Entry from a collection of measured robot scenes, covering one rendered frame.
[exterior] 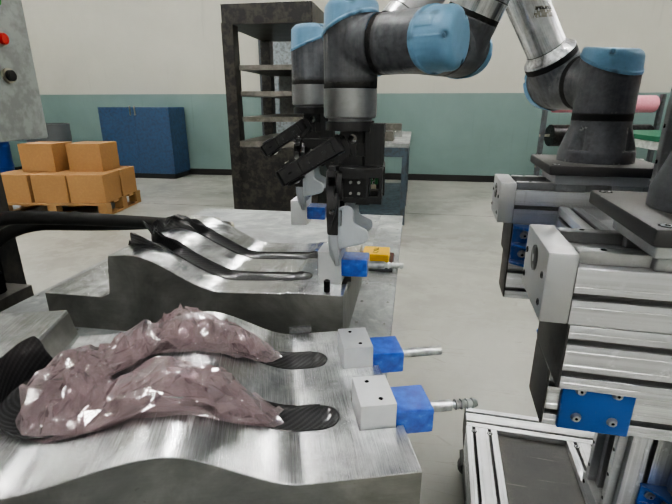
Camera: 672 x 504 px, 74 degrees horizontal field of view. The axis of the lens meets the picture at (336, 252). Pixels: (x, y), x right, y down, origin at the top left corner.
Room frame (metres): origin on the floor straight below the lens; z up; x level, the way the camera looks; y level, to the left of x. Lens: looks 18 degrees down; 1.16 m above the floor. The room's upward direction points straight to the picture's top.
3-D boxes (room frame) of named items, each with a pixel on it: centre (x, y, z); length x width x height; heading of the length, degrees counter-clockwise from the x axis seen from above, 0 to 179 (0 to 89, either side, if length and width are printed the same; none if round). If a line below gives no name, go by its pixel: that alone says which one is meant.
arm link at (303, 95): (0.98, 0.05, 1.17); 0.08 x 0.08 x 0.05
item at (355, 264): (0.67, -0.04, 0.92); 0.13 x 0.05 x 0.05; 81
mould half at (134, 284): (0.77, 0.22, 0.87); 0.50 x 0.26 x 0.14; 81
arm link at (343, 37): (0.67, -0.02, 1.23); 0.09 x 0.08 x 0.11; 53
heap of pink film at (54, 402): (0.41, 0.19, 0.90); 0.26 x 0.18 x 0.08; 98
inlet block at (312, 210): (0.97, 0.03, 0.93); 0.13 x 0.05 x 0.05; 81
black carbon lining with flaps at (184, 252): (0.76, 0.20, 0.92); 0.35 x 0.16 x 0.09; 81
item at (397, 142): (5.30, -0.51, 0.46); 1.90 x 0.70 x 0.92; 170
